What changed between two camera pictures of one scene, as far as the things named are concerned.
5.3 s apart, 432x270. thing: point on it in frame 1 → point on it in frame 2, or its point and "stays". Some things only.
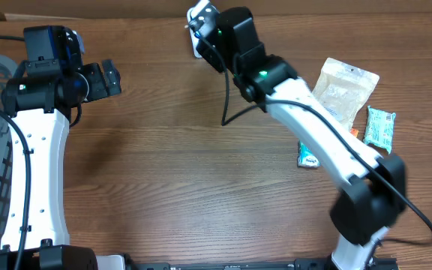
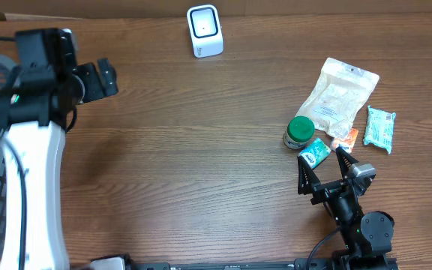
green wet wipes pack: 379,130 stays
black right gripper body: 212,58 → 326,193
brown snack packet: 343,90 stays
